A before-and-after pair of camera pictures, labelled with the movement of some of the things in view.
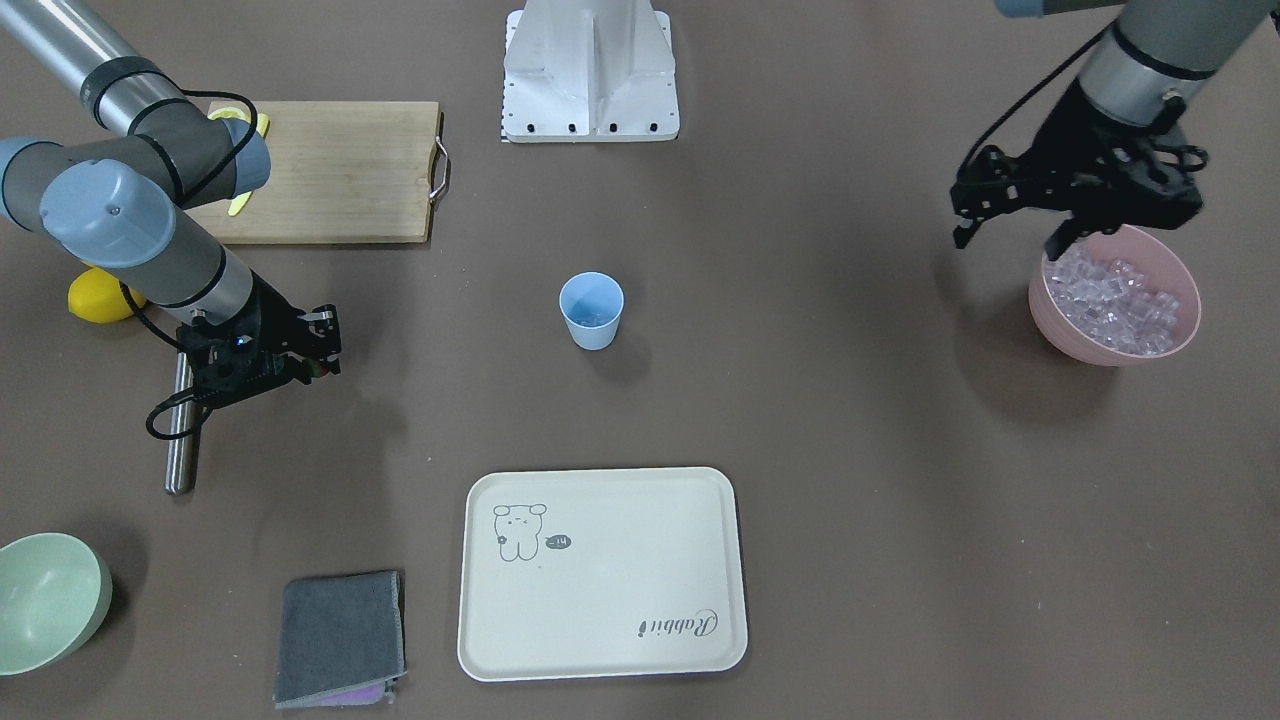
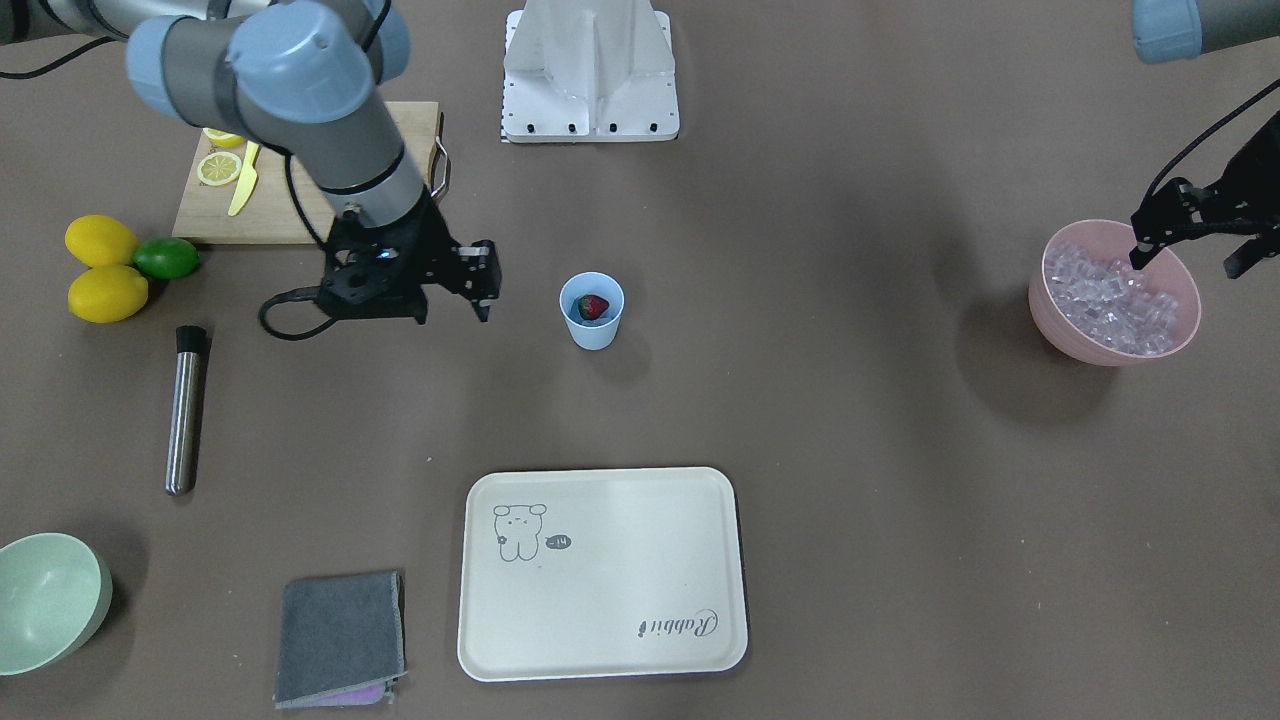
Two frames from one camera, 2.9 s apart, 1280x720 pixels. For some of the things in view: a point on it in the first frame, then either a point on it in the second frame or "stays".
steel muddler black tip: [181, 462] stays
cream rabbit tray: [600, 572] stays
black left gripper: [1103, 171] to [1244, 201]
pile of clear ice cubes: [1112, 303] stays
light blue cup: [592, 303] stays
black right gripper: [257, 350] to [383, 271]
